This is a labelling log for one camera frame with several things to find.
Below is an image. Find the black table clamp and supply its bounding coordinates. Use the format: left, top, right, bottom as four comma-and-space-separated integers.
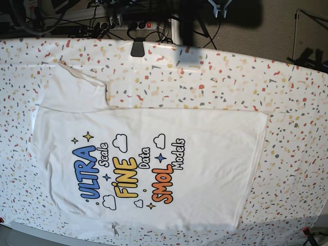
130, 37, 145, 57

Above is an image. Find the metal stand frame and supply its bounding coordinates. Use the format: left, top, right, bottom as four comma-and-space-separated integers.
287, 8, 327, 73

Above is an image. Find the terrazzo pattern tablecloth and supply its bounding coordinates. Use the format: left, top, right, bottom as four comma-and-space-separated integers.
1, 38, 327, 245

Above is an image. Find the red clamp right corner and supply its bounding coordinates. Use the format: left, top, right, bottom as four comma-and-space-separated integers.
302, 227, 311, 238

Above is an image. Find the white printed T-shirt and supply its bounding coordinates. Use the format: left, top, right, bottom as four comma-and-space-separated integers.
31, 64, 268, 230

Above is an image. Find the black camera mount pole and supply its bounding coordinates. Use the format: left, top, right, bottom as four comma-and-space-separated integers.
170, 1, 263, 47

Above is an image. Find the white power strip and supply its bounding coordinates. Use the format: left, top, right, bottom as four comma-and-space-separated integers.
111, 22, 157, 30

